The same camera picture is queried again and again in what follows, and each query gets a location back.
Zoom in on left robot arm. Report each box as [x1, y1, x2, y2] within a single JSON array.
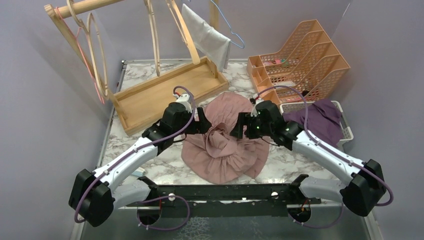
[[68, 102, 212, 227]]

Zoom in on wooden hanger middle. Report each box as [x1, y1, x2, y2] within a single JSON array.
[[143, 0, 161, 77]]

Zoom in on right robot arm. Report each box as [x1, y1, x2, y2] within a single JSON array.
[[230, 100, 389, 217]]

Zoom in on orange plastic desk organizer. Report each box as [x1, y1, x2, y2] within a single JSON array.
[[247, 19, 351, 105]]

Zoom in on white perforated basket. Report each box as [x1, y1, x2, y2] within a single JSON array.
[[279, 100, 354, 149]]

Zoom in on wooden hanger right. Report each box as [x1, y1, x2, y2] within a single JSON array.
[[166, 0, 200, 65]]

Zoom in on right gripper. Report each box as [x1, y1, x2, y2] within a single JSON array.
[[230, 112, 273, 140]]

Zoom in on pink skirt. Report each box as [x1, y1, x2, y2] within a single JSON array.
[[181, 92, 270, 184]]

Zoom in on wooden hanger left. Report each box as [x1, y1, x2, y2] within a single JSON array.
[[66, 0, 110, 104]]

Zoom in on small white blue box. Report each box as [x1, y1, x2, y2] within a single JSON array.
[[131, 167, 146, 178]]

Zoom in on white skirt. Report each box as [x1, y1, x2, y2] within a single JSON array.
[[181, 4, 231, 72]]

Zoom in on wooden clothes rack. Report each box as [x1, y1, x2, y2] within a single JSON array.
[[44, 0, 229, 136]]

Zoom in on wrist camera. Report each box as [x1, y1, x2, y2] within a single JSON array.
[[173, 93, 193, 113], [250, 95, 264, 117]]

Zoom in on blue wire hanger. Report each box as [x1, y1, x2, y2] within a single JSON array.
[[207, 0, 246, 49]]

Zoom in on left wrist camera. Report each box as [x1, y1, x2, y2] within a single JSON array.
[[173, 93, 193, 113]]

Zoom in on wooden hanger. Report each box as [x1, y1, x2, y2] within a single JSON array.
[[143, 0, 161, 77], [166, 0, 200, 65], [66, 0, 110, 104]]

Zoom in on pink wire hanger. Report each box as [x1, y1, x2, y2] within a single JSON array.
[[55, 7, 105, 105]]

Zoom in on purple garment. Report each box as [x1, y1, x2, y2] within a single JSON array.
[[282, 98, 343, 148]]

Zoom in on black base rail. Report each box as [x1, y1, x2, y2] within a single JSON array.
[[130, 177, 321, 218]]

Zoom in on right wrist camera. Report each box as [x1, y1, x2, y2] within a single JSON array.
[[250, 95, 264, 117]]

